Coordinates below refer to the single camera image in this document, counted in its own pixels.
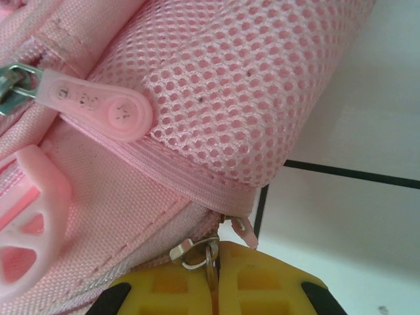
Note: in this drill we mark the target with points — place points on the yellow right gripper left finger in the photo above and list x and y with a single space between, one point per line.
170 292

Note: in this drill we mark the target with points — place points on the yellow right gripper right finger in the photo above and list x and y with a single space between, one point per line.
269 285

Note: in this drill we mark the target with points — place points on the pink student backpack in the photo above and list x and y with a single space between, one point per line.
229 98

